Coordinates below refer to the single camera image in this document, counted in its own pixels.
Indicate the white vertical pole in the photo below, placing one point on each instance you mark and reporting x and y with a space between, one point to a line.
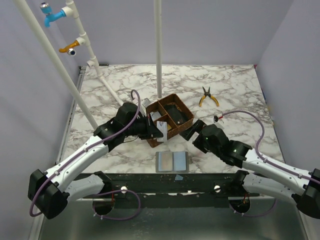
157 6

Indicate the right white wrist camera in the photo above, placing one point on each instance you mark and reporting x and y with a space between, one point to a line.
219 124

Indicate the yellow handled pliers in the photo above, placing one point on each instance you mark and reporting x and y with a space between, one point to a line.
207 93

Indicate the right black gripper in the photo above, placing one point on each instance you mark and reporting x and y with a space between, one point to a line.
197 127

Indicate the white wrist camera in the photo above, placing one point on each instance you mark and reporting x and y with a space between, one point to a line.
144 104
219 124

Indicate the aluminium frame rail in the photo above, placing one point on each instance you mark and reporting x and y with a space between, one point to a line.
267 220

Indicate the gold faucet tap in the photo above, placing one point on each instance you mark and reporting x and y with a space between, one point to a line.
70 49

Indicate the woven brown divided basket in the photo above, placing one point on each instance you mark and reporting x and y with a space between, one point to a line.
172 99

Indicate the blue faucet tap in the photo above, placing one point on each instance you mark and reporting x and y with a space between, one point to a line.
49 15

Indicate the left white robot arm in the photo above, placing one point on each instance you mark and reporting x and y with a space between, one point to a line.
50 191

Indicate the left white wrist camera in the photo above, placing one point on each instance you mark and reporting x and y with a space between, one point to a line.
144 104

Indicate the white card with logo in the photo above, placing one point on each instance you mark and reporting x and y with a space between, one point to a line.
163 127

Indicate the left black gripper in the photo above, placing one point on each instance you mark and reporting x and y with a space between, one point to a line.
152 131

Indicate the grey card holder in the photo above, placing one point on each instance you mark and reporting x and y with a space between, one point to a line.
172 162

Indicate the white diagonal pole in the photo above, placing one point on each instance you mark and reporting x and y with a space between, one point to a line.
37 30

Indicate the silver VIP card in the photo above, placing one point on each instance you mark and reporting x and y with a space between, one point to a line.
156 115

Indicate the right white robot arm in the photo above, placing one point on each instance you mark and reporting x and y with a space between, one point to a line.
258 173

